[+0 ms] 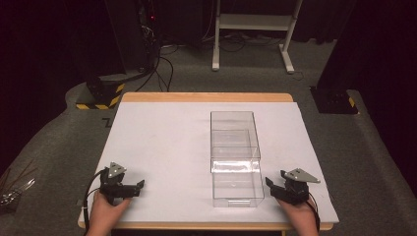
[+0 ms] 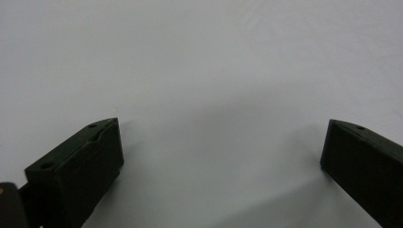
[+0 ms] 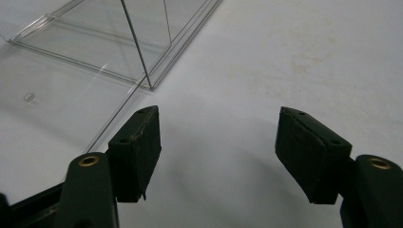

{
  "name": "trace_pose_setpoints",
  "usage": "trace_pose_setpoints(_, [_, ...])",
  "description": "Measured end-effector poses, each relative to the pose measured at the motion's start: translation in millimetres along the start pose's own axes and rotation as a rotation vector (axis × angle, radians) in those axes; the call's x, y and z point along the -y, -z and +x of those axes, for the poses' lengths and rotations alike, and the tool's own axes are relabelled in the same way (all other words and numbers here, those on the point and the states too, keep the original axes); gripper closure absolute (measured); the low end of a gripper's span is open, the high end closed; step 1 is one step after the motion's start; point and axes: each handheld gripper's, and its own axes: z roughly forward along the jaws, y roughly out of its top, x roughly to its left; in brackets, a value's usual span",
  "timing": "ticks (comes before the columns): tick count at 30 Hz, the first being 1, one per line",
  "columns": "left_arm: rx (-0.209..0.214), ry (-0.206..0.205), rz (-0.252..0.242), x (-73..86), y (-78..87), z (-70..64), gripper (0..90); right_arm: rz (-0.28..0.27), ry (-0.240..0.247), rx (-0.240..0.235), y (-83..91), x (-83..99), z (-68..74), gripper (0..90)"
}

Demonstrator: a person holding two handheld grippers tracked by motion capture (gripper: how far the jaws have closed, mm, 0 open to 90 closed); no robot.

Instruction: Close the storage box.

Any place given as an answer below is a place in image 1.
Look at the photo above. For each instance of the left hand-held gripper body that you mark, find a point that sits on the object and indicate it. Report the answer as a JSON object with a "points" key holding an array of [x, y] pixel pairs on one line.
{"points": [[113, 178]]}

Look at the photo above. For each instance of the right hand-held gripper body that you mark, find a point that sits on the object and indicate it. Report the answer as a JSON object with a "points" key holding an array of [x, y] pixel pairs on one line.
{"points": [[296, 187]]}

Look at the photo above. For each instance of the person's right hand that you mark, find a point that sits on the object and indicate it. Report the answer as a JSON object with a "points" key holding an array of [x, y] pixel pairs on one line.
{"points": [[300, 218]]}

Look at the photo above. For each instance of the person's left hand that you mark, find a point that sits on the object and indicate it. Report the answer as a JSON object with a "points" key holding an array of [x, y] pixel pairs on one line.
{"points": [[106, 213]]}

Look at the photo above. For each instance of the clear acrylic drawer box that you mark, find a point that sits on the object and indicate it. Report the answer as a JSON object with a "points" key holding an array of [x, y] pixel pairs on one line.
{"points": [[235, 157]]}

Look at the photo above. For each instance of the white table mat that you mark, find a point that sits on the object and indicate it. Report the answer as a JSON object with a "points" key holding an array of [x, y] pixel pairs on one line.
{"points": [[164, 147]]}

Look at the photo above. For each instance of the black stand yellow striped base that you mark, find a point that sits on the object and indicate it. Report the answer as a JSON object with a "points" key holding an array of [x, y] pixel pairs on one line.
{"points": [[101, 93]]}

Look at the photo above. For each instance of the bundle of thin sticks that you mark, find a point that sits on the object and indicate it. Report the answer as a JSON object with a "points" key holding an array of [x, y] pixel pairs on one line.
{"points": [[14, 188]]}

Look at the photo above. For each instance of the wooden table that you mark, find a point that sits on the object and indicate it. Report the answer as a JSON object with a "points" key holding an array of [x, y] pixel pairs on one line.
{"points": [[203, 97]]}

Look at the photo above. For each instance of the black equipment cabinet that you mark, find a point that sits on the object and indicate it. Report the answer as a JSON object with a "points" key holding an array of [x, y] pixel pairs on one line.
{"points": [[132, 32]]}

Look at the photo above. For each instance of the white metal stand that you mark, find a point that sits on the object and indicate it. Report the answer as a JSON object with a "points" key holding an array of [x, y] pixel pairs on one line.
{"points": [[254, 21]]}

